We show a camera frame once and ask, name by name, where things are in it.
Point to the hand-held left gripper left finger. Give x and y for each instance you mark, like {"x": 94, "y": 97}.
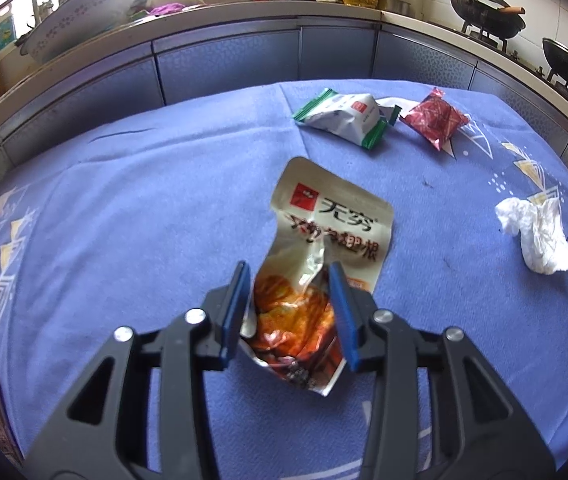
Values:
{"x": 234, "y": 310}

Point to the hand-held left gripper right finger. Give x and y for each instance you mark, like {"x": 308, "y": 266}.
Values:
{"x": 341, "y": 315}

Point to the white tissue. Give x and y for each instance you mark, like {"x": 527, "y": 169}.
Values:
{"x": 539, "y": 240}

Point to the silver orange snack pouch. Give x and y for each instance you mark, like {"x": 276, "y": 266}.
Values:
{"x": 334, "y": 230}

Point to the blue printed tablecloth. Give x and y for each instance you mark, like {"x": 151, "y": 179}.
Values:
{"x": 139, "y": 210}

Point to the gas stove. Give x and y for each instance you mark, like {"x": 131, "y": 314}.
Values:
{"x": 529, "y": 57}

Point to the white packet with green edges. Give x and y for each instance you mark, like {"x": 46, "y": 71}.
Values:
{"x": 344, "y": 115}

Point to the red foil packet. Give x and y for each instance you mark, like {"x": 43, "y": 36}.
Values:
{"x": 434, "y": 117}

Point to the kitchen counter with cabinets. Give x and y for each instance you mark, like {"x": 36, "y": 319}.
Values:
{"x": 264, "y": 55}

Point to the purple cloth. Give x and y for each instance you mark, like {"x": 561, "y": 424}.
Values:
{"x": 166, "y": 10}

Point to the steel pot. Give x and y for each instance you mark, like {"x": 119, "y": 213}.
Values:
{"x": 395, "y": 6}

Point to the white enamel basin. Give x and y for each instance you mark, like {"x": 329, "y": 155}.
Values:
{"x": 79, "y": 15}

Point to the teal box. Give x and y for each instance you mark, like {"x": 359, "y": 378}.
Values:
{"x": 5, "y": 32}

